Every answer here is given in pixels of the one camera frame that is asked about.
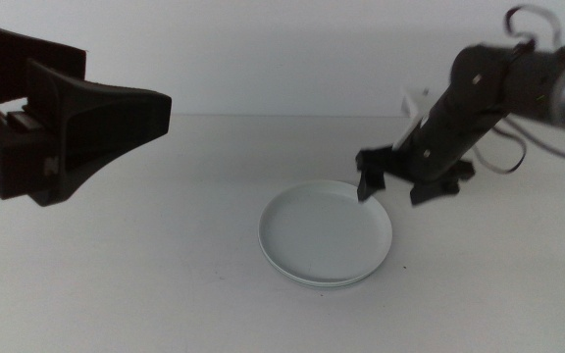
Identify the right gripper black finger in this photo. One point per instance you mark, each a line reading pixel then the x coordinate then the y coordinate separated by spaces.
pixel 434 191
pixel 371 184

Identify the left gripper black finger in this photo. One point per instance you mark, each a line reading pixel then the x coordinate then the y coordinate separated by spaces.
pixel 13 59
pixel 101 117

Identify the white shallow bowl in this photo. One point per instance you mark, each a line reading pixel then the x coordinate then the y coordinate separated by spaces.
pixel 324 230

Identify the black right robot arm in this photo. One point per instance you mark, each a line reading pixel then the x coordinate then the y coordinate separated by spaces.
pixel 532 83

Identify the pale green shallow bowl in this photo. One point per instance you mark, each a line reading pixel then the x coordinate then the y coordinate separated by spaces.
pixel 324 286

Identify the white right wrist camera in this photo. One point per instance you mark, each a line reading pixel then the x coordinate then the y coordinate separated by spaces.
pixel 412 105

